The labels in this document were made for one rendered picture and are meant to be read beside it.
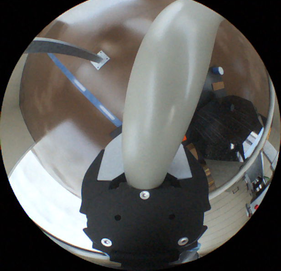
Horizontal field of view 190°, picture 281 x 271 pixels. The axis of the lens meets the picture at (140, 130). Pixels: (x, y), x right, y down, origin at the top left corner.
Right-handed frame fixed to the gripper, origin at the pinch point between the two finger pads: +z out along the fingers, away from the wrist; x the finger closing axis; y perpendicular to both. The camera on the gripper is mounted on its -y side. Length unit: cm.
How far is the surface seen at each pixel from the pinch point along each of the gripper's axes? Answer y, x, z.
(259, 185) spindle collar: 30, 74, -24
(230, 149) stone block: 26, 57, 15
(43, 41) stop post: -47, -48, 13
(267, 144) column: 30, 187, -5
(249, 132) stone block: 11, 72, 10
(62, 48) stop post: -45, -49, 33
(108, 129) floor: 50, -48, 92
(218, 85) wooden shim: -15, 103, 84
